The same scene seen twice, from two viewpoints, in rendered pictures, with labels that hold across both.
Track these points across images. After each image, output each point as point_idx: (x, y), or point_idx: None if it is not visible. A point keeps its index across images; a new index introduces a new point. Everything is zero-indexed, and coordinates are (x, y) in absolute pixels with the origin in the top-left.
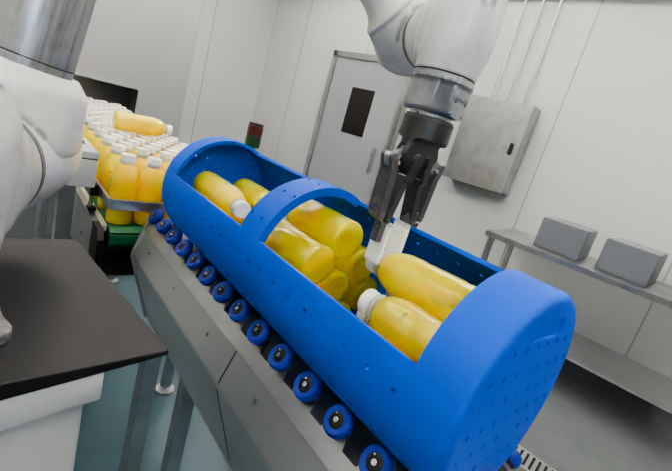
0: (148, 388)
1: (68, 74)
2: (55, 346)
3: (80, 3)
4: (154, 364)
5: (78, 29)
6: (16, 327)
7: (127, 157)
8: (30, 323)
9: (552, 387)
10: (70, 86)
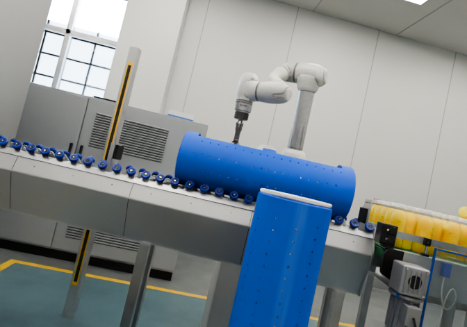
0: (320, 314)
1: (290, 147)
2: None
3: (292, 132)
4: (324, 299)
5: (292, 137)
6: None
7: (374, 200)
8: None
9: (176, 158)
10: (288, 149)
